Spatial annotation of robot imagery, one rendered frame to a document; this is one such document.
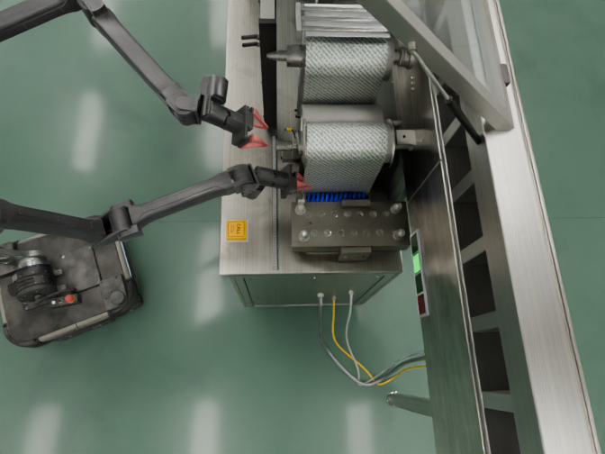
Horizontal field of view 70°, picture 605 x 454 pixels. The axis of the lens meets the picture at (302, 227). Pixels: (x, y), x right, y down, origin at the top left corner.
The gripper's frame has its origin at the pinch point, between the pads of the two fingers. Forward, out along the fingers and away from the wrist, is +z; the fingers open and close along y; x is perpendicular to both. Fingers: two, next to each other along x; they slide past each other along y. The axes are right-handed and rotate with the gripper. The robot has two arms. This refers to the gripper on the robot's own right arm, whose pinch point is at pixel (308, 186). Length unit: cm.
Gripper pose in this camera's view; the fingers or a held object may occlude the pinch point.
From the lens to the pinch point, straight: 145.3
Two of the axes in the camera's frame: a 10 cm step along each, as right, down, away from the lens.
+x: 5.2, -2.9, -8.1
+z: 8.6, 1.4, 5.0
